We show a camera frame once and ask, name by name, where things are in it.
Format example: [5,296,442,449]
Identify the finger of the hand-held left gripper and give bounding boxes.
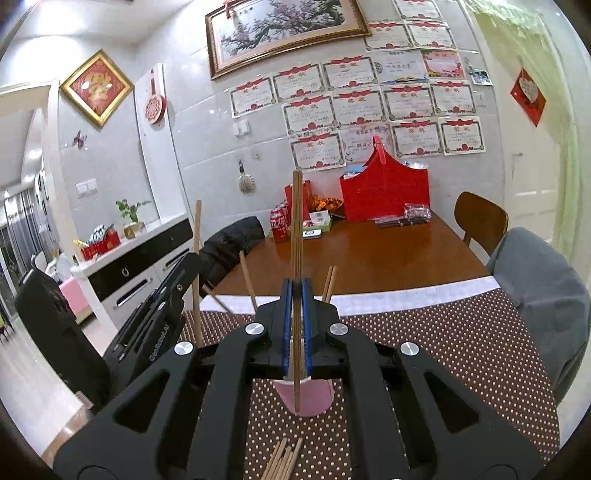
[129,288,186,344]
[159,251,204,298]

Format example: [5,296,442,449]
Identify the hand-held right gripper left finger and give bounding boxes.
[53,278,294,480]

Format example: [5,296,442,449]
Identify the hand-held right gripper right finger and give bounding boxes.
[302,277,546,480]

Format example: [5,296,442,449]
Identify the pink cup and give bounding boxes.
[270,378,335,417]

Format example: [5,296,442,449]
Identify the bunch of wooden chopsticks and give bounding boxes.
[261,438,304,480]

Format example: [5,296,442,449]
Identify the white and black sideboard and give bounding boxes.
[69,213,195,324]

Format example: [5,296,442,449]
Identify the potted green plant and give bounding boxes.
[115,198,152,240]

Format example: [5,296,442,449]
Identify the red tin box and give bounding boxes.
[81,228,122,260]

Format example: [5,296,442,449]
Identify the grey window curtain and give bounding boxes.
[4,191,44,278]

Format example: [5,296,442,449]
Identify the green tray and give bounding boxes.
[300,216,334,234]

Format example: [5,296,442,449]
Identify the white table runner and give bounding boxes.
[201,276,502,319]

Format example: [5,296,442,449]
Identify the orange snacks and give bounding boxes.
[310,196,345,213]

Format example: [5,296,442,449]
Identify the brown polka-dot tablecloth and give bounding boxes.
[178,288,561,480]

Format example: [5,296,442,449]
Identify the red gift bag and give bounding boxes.
[339,136,431,223]

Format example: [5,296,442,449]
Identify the black packet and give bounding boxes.
[404,203,432,226]

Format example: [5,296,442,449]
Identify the round red hanging ornament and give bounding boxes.
[144,68,166,124]

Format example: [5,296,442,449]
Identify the brown wooden chair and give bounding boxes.
[454,191,509,257]

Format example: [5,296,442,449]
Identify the red and gold framed picture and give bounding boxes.
[60,49,136,128]

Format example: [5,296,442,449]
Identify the framed plum blossom painting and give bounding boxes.
[205,0,372,80]

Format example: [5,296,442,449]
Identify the white door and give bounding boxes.
[475,28,568,241]

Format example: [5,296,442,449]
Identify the small photo print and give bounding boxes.
[466,58,494,87]

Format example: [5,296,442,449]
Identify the red heart door hanging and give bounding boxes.
[510,68,547,127]

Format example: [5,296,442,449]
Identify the round woven wall hanging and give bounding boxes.
[237,158,256,195]

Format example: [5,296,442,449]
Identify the wall of award certificates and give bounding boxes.
[230,0,488,172]

